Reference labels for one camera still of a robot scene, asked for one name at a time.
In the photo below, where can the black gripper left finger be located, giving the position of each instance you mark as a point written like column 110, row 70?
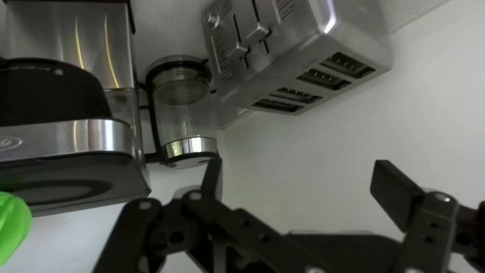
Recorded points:
column 166, row 228

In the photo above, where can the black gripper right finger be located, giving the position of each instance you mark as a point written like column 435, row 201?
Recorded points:
column 433, row 228

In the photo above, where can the green plastic citrus reamer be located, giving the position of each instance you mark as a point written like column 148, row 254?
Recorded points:
column 12, row 228

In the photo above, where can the black steel coffeemaker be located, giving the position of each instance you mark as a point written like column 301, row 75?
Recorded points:
column 65, row 101

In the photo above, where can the glass steel kettle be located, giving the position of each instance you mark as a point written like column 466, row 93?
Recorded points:
column 178, row 111

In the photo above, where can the stainless steel toaster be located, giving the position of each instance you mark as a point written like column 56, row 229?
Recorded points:
column 297, row 55

